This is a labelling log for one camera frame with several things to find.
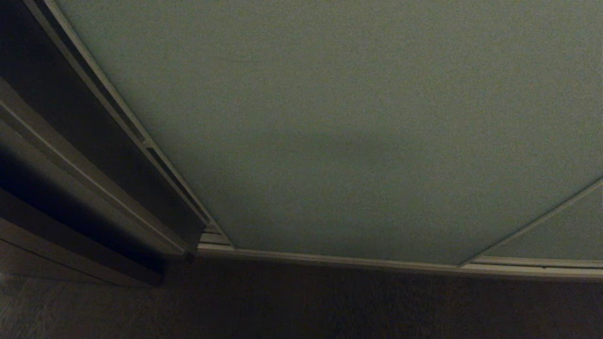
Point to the metal floor door track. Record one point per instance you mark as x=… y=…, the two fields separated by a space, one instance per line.
x=377 y=265

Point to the dark wooden wardrobe frame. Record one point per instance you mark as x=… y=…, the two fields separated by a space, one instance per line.
x=70 y=179

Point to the frosted glass sliding wardrobe door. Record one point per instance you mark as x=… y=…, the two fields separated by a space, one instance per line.
x=330 y=117
x=560 y=233

